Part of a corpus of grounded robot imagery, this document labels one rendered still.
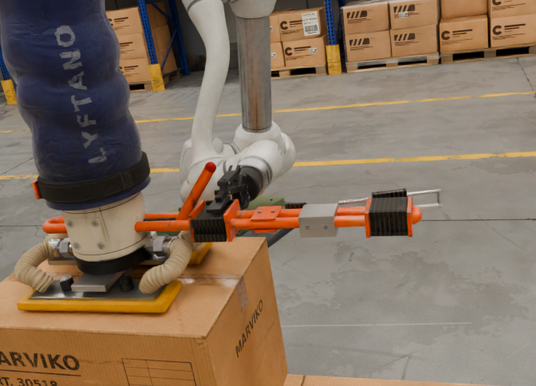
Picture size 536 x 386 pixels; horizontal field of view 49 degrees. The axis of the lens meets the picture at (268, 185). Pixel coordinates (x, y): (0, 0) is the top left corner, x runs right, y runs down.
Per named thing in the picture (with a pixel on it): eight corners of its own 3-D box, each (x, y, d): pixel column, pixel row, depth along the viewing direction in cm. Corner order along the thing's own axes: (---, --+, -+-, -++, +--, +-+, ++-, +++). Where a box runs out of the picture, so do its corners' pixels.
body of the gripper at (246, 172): (260, 163, 137) (249, 179, 129) (266, 198, 140) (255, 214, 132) (230, 165, 140) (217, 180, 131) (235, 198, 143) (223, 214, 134)
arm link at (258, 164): (274, 189, 145) (269, 198, 140) (239, 191, 148) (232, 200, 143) (269, 154, 142) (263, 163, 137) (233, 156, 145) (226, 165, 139)
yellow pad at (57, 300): (17, 311, 125) (10, 290, 123) (45, 285, 134) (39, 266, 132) (164, 313, 115) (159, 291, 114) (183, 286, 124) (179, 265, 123)
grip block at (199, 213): (191, 244, 120) (185, 218, 117) (207, 223, 128) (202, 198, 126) (230, 244, 117) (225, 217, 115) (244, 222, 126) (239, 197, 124)
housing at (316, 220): (300, 238, 115) (297, 218, 113) (306, 223, 121) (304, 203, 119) (336, 238, 113) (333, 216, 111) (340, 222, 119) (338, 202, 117)
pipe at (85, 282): (18, 291, 126) (10, 267, 124) (80, 237, 148) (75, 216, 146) (165, 292, 116) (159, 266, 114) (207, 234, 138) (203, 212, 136)
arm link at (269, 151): (283, 183, 144) (239, 203, 149) (296, 161, 158) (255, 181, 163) (261, 145, 142) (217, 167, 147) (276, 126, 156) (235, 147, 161)
